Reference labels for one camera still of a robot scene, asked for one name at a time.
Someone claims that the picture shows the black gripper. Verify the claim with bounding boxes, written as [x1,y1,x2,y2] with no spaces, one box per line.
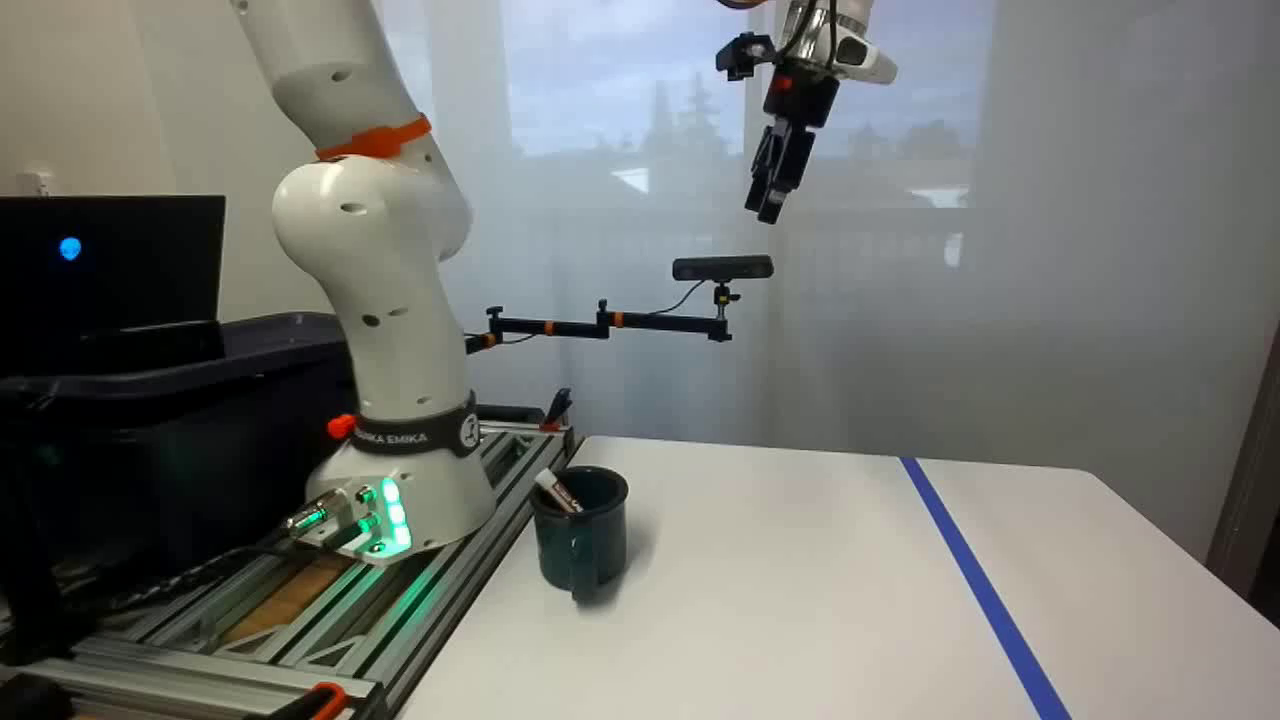
[742,60,847,227]

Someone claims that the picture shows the marker pen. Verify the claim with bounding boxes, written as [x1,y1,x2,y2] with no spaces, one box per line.
[534,464,588,518]

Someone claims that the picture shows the dark teal speckled mug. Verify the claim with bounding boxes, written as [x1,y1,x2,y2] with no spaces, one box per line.
[534,464,631,600]

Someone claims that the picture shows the white wrist adapter box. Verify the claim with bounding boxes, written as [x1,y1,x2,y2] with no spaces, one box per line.
[830,30,901,87]

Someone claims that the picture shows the white sheer curtain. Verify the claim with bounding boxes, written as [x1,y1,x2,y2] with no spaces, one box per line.
[358,0,1280,565]

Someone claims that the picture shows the black orange clamp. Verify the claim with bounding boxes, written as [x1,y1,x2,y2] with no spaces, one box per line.
[271,677,358,720]
[535,382,578,434]

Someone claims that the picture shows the long blue tape strip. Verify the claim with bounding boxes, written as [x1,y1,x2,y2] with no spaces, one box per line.
[895,451,1077,720]

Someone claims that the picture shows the black storage bin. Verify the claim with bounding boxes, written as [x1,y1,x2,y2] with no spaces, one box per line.
[0,312,359,630]

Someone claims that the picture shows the brown wooden board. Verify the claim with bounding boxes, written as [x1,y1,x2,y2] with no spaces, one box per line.
[218,553,358,650]

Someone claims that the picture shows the black monitor with blue light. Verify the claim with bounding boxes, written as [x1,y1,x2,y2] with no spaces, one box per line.
[0,191,228,380]

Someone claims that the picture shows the black exterior camera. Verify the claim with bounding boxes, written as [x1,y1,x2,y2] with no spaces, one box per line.
[668,250,776,285]

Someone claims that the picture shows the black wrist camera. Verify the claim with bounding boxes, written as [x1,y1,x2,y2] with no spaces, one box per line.
[713,26,782,80]

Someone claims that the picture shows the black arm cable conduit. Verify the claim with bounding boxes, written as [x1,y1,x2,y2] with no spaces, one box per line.
[776,0,847,67]

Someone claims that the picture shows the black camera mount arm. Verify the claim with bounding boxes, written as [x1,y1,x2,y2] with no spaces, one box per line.
[459,280,742,358]

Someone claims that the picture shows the orange velcro strap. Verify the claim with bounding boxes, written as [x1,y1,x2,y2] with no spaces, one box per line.
[315,112,437,168]

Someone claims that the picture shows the aluminium rail base frame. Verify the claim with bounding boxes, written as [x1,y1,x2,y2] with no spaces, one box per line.
[0,417,585,720]

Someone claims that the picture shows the grey braided base cable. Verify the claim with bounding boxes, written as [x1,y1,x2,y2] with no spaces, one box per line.
[77,524,337,615]

